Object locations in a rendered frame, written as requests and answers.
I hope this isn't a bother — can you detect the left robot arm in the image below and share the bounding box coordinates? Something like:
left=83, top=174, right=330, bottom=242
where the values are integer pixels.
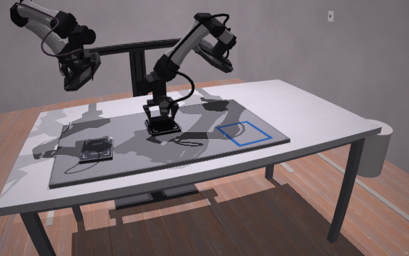
left=137, top=13, right=236, bottom=95

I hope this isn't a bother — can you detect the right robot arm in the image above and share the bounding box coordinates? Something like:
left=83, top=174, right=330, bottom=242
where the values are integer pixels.
left=10, top=0, right=96, bottom=82

